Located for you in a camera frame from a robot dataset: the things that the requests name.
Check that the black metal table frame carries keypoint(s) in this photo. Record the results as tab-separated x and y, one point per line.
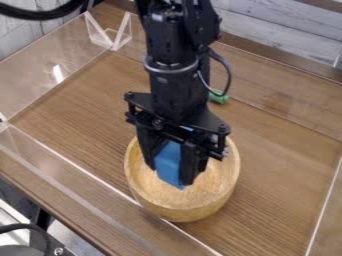
43	244

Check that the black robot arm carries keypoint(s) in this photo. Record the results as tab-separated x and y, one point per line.
181	28

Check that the brown wooden bowl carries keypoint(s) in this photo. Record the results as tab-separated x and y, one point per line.
193	203

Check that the green white marker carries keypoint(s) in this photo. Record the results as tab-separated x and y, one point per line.
219	97

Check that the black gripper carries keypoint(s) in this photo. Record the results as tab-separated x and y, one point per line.
201	134

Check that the blue rectangular block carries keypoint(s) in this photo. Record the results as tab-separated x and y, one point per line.
168	164

